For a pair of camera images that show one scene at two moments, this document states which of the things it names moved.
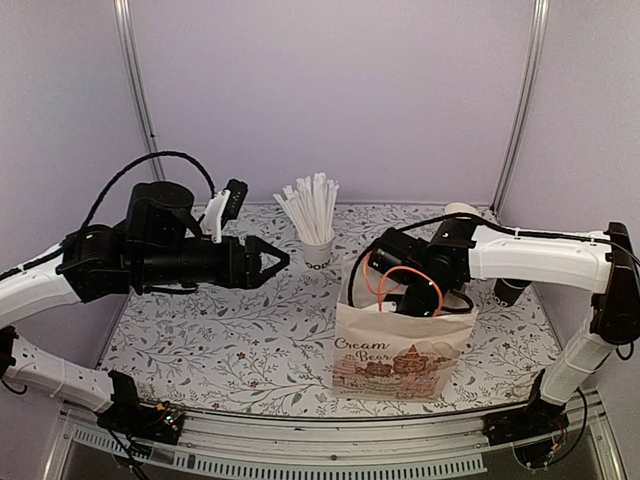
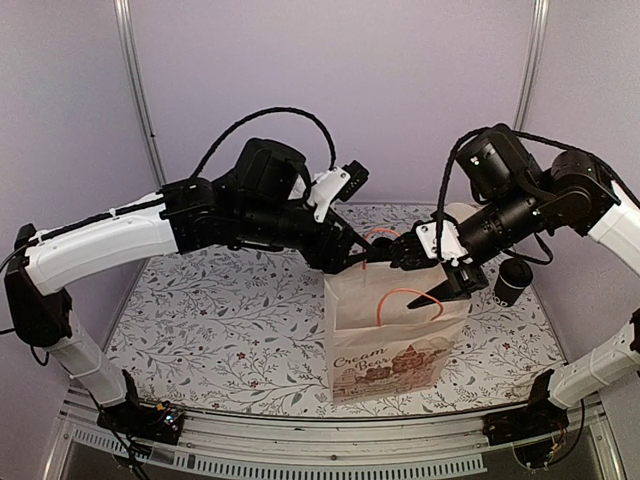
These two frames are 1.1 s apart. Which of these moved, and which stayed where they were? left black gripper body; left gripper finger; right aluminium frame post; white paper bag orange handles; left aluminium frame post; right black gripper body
Moved: left black gripper body; right black gripper body; white paper bag orange handles; left gripper finger
Stayed: right aluminium frame post; left aluminium frame post
